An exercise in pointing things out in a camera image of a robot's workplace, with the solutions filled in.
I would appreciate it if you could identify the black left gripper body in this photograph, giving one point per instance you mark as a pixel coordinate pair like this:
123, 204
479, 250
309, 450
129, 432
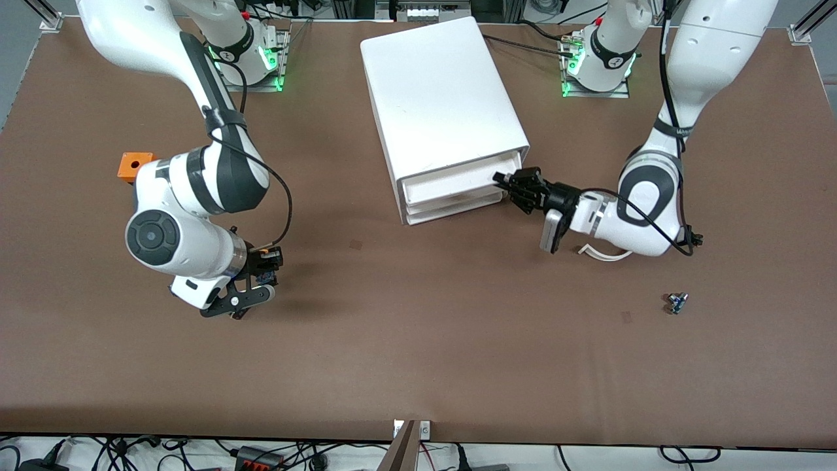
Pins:
561, 195

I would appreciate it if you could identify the yellow push button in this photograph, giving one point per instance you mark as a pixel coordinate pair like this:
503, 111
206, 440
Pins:
263, 249

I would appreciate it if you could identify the white plastic drawer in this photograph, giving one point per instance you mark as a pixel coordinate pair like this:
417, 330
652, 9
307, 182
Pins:
451, 206
451, 186
451, 214

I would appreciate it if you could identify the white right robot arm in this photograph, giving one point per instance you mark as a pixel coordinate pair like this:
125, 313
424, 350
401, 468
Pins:
196, 248

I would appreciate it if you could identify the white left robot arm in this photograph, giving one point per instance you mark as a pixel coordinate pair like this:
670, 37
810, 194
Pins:
644, 196

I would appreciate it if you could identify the white drawer cabinet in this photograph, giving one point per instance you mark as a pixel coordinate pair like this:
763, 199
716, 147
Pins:
438, 98

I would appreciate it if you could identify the orange button box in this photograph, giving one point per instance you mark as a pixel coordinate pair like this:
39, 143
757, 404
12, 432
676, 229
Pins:
131, 165

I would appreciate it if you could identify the white curved plastic piece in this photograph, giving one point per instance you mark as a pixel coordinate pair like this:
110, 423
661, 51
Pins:
605, 256

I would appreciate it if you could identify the small blue electronic component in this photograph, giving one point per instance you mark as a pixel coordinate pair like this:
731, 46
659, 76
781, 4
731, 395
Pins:
677, 303

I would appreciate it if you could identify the black orange power strip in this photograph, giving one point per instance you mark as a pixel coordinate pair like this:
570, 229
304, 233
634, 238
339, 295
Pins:
258, 459

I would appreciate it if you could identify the white socket strip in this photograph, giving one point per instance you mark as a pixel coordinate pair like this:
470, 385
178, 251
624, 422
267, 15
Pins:
431, 12

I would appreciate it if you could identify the black power adapter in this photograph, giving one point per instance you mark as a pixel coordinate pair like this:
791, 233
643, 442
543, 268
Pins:
42, 466

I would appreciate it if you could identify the black right camera bracket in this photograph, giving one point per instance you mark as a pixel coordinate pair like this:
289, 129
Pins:
225, 304

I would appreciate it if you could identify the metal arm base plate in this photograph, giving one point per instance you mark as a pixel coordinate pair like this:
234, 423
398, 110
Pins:
624, 91
281, 59

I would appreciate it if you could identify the small black switch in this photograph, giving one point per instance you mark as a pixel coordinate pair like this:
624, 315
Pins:
697, 241

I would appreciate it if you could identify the white metal bracket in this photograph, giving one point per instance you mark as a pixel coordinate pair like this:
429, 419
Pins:
425, 429

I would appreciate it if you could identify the brown wooden post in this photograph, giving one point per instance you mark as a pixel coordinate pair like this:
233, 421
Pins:
400, 451

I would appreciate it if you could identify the metal table corner bracket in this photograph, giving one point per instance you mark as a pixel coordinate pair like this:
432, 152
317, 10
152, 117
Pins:
799, 36
52, 23

